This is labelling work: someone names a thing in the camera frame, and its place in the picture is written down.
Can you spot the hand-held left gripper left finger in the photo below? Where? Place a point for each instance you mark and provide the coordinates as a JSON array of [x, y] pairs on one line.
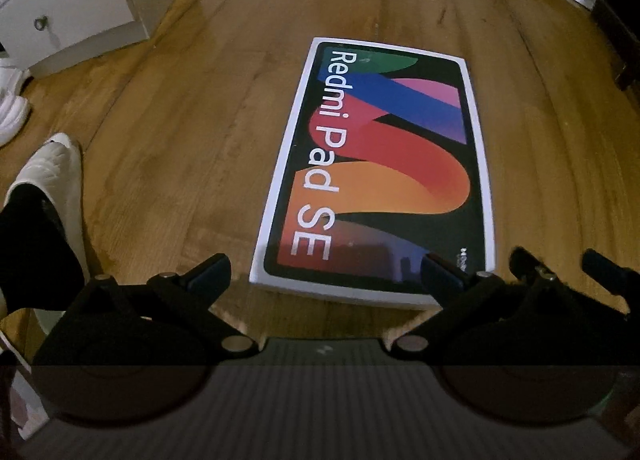
[[210, 274]]

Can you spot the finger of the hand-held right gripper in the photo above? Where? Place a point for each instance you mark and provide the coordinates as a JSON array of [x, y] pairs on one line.
[[522, 262], [605, 267]]

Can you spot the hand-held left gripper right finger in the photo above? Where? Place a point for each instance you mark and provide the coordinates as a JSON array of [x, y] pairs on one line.
[[442, 275]]

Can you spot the Redmi Pad SE box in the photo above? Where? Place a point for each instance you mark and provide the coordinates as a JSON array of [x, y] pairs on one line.
[[390, 154]]

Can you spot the person's leg in black sock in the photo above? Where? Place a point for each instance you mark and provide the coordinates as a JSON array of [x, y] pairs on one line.
[[30, 250]]

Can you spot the white slipper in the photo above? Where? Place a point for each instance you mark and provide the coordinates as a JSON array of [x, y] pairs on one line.
[[50, 174]]

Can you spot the white shoe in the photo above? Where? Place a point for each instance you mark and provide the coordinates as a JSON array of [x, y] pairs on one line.
[[10, 77], [12, 119]]

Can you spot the dark wooden table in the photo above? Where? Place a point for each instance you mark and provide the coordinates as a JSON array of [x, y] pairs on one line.
[[625, 14]]

